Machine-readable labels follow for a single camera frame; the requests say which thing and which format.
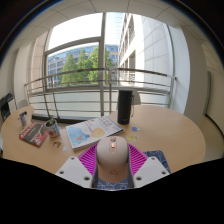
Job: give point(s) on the small blue sticker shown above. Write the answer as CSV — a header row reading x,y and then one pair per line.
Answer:
x,y
135,128

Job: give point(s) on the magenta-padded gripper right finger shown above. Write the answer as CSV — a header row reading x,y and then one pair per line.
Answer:
x,y
151,170

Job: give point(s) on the black tumbler bottle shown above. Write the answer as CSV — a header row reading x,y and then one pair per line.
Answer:
x,y
124,106

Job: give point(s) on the small printed cup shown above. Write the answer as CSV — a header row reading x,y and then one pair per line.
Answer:
x,y
23,119

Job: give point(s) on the round yellow sticker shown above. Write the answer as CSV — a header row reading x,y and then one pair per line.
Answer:
x,y
132,137

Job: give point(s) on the dark blue patterned mouse pad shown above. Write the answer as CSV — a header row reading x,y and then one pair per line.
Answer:
x,y
156,156

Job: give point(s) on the metal balcony railing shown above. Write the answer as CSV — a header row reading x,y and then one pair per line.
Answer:
x,y
76,70

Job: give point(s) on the grey green door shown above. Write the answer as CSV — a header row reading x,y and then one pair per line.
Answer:
x,y
207,93

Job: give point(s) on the white chair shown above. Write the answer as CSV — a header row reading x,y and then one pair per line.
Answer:
x,y
136,97
22,104

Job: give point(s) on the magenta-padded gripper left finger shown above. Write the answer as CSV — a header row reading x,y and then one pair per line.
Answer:
x,y
71,170

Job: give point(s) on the light blue magazine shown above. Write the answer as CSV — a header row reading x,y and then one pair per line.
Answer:
x,y
88,133

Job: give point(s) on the red cover magazine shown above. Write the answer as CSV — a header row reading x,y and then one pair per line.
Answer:
x,y
33,134

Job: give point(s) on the pale pink computer mouse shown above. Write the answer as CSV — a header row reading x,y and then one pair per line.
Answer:
x,y
112,156

